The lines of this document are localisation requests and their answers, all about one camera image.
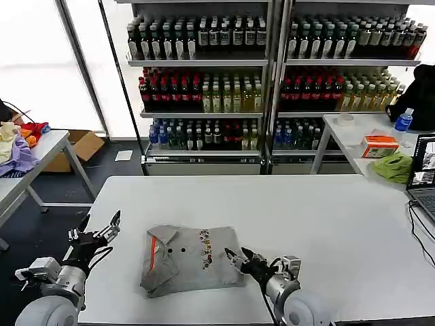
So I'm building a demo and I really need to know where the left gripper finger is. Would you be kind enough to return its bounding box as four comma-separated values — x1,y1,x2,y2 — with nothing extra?
67,214,90,240
99,209,122,243

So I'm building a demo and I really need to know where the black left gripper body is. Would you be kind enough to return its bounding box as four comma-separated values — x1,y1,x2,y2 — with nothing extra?
62,230,114,270

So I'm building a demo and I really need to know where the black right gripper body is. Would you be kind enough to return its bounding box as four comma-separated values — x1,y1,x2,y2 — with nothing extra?
239,255,283,283

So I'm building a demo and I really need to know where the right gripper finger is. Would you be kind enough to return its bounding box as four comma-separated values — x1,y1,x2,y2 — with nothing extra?
241,247,261,263
224,248,245,272

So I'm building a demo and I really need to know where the grey printed shirt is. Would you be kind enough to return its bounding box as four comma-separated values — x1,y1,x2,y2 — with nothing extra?
139,223,247,300

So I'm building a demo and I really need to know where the open cardboard box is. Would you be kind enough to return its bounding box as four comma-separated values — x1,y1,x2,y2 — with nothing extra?
42,129,106,173

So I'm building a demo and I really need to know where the grey side table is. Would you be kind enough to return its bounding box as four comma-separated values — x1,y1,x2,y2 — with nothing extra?
0,129,98,253

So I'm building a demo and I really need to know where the purple cloth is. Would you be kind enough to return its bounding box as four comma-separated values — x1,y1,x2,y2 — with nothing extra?
0,134,41,178

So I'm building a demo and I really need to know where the red cloth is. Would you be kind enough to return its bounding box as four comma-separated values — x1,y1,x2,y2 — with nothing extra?
20,121,52,141

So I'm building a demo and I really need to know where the cream cloth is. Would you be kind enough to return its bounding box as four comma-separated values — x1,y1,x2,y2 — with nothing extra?
0,121,22,166

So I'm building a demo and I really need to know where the black slanted pole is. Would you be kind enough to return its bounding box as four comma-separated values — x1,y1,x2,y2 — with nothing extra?
97,0,150,176

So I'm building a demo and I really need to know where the white side desk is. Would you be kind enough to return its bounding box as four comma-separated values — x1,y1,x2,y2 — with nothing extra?
309,113,435,186

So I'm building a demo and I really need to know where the metal shelf of bottles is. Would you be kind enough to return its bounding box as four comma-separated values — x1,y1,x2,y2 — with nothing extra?
271,0,429,175
114,0,277,176

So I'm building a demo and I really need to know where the green cloth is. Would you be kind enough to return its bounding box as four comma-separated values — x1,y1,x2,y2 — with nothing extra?
372,152,414,185

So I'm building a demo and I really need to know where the orange tissue box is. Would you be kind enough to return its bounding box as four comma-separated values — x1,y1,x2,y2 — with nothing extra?
362,134,401,160

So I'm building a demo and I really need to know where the black laptop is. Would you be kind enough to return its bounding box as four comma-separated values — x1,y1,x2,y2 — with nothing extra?
406,133,435,219

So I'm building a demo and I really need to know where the blue label water bottle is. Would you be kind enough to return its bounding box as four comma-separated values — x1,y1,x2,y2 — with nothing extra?
394,107,415,132

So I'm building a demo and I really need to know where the black bag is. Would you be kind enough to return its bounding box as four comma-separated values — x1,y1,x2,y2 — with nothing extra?
385,63,435,131

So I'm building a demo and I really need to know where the black laptop cable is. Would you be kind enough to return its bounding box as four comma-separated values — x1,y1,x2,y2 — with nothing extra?
408,199,435,266

